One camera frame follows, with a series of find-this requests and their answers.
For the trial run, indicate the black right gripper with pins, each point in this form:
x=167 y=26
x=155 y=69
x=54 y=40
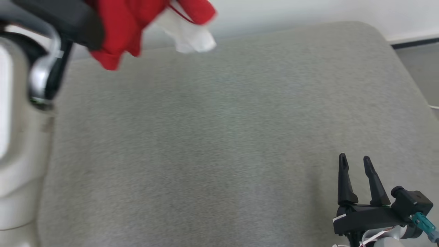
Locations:
x=370 y=218

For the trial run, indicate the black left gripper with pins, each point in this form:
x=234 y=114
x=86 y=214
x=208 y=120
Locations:
x=68 y=17

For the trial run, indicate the red number 23 jersey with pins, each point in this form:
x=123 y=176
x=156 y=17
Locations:
x=120 y=24

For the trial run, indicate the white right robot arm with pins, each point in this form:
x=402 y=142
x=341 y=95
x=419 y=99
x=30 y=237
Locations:
x=387 y=240

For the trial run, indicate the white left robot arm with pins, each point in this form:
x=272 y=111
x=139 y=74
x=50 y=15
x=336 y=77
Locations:
x=20 y=154

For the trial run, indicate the dark skirting board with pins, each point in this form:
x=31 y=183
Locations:
x=415 y=43

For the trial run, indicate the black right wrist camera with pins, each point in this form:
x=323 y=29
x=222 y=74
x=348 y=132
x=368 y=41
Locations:
x=411 y=202

